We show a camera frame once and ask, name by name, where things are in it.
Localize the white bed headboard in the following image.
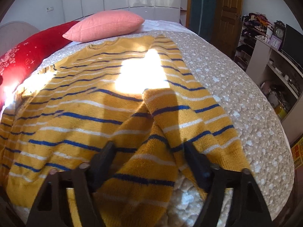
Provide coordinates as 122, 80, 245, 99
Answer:
0, 21, 39, 55

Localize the yellow red box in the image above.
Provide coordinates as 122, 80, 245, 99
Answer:
291, 137, 303, 169

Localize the brown wooden door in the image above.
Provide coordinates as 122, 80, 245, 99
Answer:
211, 0, 243, 58

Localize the purple square clock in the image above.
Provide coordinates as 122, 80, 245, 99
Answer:
269, 35, 282, 50

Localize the black television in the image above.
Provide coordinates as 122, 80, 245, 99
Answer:
281, 24, 303, 67

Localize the pink white bed sheet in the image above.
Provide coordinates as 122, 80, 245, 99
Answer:
132, 19, 197, 35

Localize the pink textured pillow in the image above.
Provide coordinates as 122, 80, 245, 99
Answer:
63, 10, 145, 43

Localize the white shelf unit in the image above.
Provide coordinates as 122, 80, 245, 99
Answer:
234, 13, 302, 143

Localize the white wall socket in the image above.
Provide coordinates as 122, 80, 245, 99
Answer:
46, 7, 53, 12

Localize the yellow striped knit sweater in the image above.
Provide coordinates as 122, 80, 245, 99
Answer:
1, 35, 249, 226

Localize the dark ornate mantel clock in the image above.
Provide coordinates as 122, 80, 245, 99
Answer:
273, 21, 286, 40

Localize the dark teal curtain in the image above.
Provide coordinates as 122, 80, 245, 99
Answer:
189, 0, 217, 42

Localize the red embroidered long pillow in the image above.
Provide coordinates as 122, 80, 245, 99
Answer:
1, 21, 77, 107

